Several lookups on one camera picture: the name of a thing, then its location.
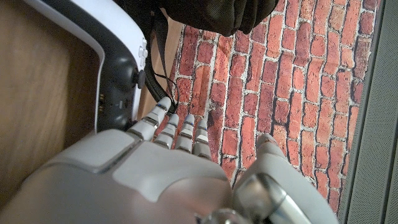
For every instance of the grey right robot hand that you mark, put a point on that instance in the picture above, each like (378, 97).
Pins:
(161, 180)

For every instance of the white game controller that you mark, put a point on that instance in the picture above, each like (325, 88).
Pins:
(118, 71)

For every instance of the black fabric backpack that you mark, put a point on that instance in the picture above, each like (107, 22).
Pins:
(217, 15)

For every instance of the red brick print backdrop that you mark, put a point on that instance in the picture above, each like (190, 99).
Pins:
(280, 93)

